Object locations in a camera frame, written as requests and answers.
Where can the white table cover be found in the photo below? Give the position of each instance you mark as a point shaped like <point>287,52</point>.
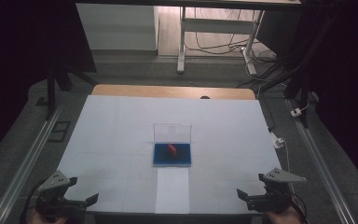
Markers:
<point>115,130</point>

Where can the white cabinet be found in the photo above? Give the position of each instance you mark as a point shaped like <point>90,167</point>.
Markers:
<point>118,28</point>

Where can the red stamp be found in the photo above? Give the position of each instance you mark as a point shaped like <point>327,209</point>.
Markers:
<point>172,149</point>

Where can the white paper sheet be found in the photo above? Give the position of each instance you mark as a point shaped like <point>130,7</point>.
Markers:
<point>172,193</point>

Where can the white desk frame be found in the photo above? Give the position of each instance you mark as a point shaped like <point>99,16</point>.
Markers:
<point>217,25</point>

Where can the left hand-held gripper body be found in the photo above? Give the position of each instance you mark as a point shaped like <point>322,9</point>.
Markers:
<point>56,183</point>

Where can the blue ink pad box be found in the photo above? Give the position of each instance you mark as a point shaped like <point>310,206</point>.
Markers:
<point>164,157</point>

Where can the black floor socket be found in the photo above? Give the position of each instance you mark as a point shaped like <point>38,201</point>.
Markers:
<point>42,101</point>

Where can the aluminium rail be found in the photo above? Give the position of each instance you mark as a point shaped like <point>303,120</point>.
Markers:
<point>320,165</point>
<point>24,168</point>

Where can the black metal stand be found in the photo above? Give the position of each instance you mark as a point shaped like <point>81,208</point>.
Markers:
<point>51,90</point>
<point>301,77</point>

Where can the person's right hand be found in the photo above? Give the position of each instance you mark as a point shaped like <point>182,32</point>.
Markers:
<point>284,217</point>

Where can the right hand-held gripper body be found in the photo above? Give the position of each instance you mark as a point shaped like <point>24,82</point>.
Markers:
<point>279,177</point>

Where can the person's left hand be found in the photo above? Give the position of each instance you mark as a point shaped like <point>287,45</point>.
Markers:
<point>38,219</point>

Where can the small white plug adapter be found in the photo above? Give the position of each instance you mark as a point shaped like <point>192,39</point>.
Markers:
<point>296,112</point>

